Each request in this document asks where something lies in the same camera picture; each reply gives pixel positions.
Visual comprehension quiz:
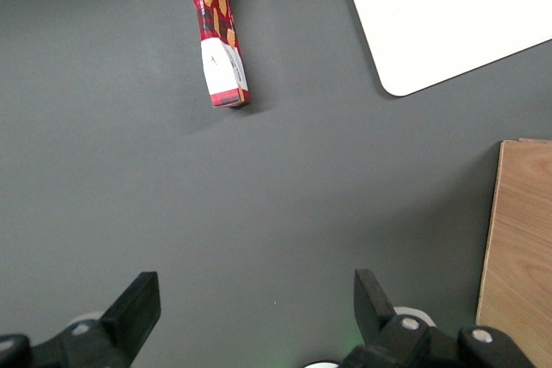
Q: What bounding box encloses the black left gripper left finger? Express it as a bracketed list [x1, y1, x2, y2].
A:
[0, 271, 162, 368]

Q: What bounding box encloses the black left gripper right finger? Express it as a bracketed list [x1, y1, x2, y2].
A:
[340, 268, 536, 368]

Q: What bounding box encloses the red plaid cookie box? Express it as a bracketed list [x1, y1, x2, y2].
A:
[179, 0, 252, 109]

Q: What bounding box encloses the cream plastic tray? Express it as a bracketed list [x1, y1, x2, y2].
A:
[339, 0, 552, 98]

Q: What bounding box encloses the wooden two-drawer cabinet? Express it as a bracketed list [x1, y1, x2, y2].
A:
[475, 138, 552, 368]

